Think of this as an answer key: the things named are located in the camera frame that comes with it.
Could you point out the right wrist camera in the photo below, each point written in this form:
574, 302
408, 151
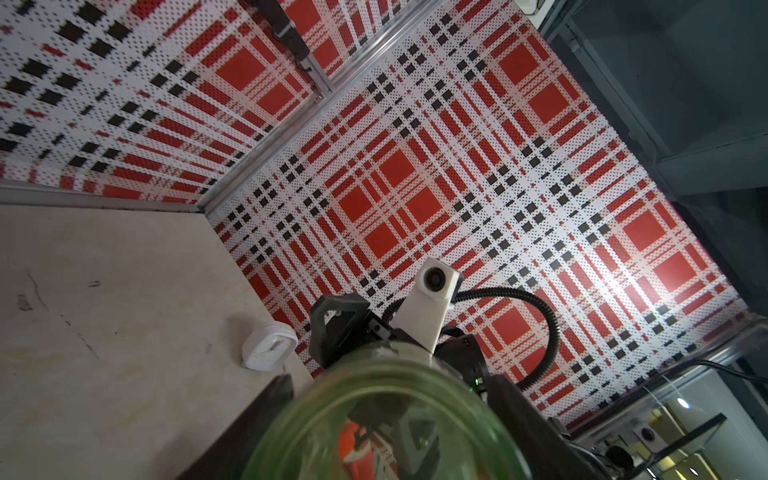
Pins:
423, 311

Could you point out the black wall hook rail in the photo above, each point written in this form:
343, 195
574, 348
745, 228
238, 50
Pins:
284, 30

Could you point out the tall green transparent cup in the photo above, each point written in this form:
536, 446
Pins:
293, 447

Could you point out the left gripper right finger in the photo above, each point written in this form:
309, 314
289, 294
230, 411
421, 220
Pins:
546, 452

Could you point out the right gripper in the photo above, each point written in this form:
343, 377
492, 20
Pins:
401, 395

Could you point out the orange fish plush toy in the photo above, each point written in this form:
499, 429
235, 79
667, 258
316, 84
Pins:
355, 452

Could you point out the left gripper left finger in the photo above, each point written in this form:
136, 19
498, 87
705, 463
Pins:
228, 456

